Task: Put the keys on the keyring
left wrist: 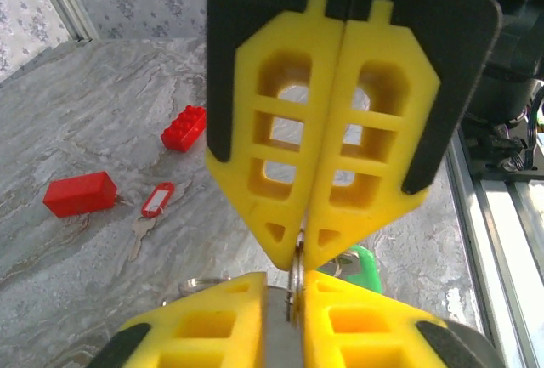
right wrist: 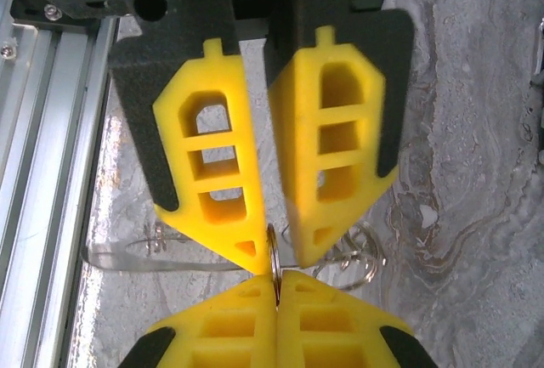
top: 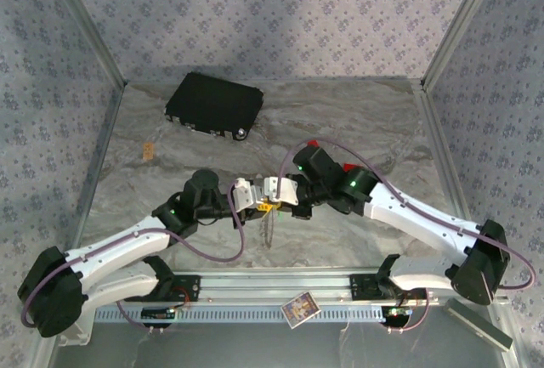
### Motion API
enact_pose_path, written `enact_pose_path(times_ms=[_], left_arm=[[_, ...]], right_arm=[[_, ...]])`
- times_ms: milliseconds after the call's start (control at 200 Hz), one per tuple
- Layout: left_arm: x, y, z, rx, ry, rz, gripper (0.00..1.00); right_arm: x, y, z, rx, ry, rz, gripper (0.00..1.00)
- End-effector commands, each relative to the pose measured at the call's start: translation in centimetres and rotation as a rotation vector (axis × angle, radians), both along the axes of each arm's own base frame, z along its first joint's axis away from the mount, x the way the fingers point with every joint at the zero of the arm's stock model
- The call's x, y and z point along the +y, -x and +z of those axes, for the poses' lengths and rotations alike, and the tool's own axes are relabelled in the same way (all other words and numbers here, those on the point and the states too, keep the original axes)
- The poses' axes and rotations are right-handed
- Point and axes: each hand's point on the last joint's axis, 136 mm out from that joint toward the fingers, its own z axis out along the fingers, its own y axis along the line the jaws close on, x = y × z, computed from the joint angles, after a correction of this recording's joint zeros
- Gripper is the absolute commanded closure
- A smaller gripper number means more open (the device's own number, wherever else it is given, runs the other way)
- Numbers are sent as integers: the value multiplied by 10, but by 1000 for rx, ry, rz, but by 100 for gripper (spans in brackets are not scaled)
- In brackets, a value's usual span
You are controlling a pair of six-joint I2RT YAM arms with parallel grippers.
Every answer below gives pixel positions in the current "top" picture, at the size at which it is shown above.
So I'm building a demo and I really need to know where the aluminium frame post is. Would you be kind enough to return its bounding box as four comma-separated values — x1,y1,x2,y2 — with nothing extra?
42,0,128,87
420,0,505,93

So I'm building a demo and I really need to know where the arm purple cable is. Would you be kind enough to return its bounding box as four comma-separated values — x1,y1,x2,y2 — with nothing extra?
275,138,536,335
20,180,247,335

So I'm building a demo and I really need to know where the black case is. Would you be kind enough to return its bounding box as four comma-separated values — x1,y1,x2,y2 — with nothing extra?
164,71,264,143

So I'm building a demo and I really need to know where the aluminium side rail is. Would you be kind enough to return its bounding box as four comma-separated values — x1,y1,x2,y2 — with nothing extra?
67,82,127,254
414,81,475,233

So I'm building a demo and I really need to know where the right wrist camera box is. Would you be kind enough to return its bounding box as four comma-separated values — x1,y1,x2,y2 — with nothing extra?
262,175,298,207

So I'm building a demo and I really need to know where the slotted cable duct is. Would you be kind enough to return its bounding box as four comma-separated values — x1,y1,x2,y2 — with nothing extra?
93,303,386,325

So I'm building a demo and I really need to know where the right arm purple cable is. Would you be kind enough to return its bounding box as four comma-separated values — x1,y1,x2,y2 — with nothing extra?
275,138,536,335

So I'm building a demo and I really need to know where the colourful picture card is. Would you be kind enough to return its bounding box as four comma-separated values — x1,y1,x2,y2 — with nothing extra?
280,291,320,330

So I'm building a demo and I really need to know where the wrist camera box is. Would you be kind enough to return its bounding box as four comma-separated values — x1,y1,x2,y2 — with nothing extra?
262,175,298,207
231,177,264,212

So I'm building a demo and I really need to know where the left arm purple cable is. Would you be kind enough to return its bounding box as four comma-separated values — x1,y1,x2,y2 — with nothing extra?
20,180,247,335

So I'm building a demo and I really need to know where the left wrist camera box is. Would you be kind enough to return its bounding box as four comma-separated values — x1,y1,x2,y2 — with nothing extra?
231,177,264,212

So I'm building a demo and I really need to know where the white plastic bracket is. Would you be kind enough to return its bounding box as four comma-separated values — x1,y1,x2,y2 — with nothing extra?
59,299,93,347

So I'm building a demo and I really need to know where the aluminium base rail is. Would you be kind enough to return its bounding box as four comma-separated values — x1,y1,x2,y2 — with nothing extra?
84,269,509,306

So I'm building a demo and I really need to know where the grey metal bar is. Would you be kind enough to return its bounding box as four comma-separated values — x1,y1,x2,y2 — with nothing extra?
441,297,513,352

